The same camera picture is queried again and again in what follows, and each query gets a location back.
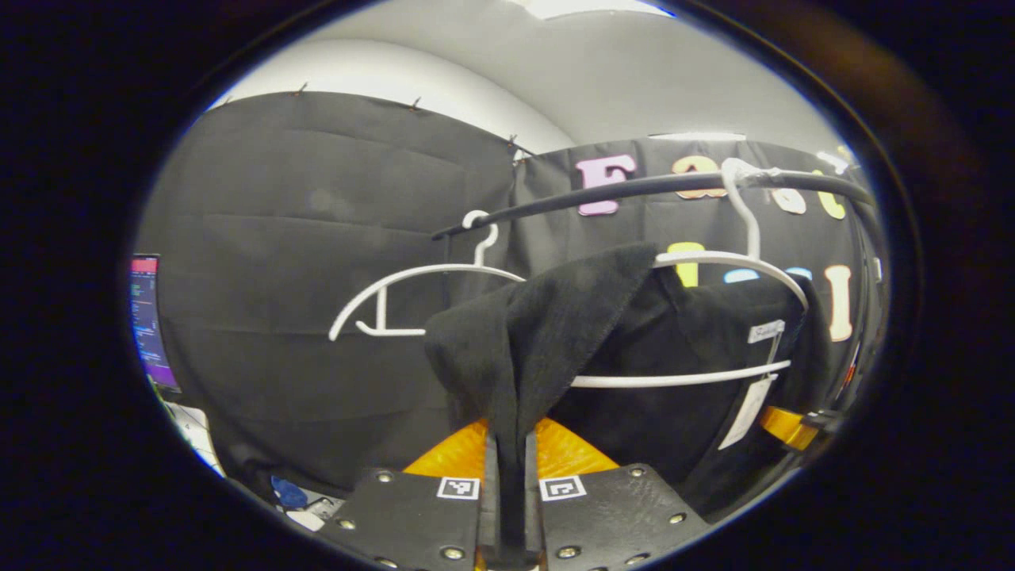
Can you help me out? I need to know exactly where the blue object on floor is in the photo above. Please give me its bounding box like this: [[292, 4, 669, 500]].
[[271, 476, 309, 509]]

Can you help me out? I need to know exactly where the white hanger holding jacket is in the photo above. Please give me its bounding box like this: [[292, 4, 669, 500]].
[[569, 158, 810, 389]]

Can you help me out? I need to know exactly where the white paper hang tag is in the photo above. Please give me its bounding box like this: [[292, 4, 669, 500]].
[[718, 376, 779, 451]]

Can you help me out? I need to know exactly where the black metal clothes rack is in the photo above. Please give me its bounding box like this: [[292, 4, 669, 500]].
[[432, 170, 883, 318]]

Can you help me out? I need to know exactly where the black jacket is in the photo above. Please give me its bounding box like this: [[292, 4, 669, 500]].
[[424, 242, 835, 550]]

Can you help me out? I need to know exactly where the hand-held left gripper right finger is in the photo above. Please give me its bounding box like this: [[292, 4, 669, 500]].
[[521, 416, 711, 571]]

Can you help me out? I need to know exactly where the computer monitor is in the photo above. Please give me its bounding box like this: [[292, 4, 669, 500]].
[[129, 254, 180, 390]]

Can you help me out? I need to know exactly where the empty white hanger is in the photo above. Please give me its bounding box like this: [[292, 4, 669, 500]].
[[329, 210, 526, 342]]

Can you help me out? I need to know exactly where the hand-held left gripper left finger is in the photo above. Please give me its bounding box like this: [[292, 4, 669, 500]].
[[313, 419, 502, 571]]

